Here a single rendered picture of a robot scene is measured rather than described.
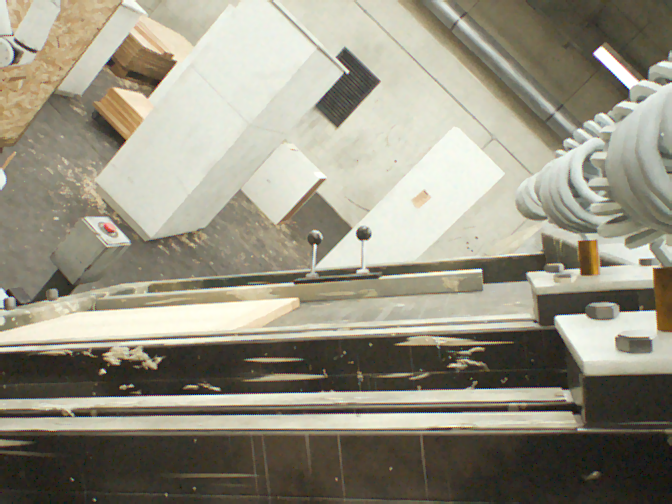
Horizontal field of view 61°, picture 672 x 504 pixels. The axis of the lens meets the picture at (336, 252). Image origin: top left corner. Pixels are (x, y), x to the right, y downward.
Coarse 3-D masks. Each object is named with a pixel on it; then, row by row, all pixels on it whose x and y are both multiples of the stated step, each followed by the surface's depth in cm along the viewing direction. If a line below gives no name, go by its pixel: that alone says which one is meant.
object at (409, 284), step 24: (216, 288) 142; (240, 288) 136; (264, 288) 134; (288, 288) 132; (312, 288) 131; (336, 288) 129; (360, 288) 128; (384, 288) 127; (408, 288) 125; (432, 288) 124; (456, 288) 123; (480, 288) 121
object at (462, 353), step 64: (576, 192) 47; (448, 320) 54; (512, 320) 52; (0, 384) 62; (64, 384) 60; (128, 384) 58; (192, 384) 56; (256, 384) 54; (320, 384) 53; (384, 384) 51; (448, 384) 50; (512, 384) 49
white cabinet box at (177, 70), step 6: (174, 66) 544; (180, 66) 543; (174, 72) 545; (180, 72) 544; (168, 78) 547; (174, 78) 546; (162, 84) 549; (168, 84) 548; (156, 90) 551; (162, 90) 550; (150, 96) 553; (156, 96) 552; (162, 96) 550; (156, 102) 552
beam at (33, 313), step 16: (112, 288) 162; (128, 288) 159; (144, 288) 166; (32, 304) 137; (48, 304) 133; (64, 304) 135; (80, 304) 140; (0, 320) 117; (16, 320) 121; (32, 320) 125
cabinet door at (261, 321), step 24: (96, 312) 135; (120, 312) 130; (144, 312) 127; (168, 312) 124; (192, 312) 120; (216, 312) 116; (240, 312) 113; (264, 312) 108; (288, 312) 117; (0, 336) 111; (24, 336) 110; (48, 336) 107; (72, 336) 104; (96, 336) 101
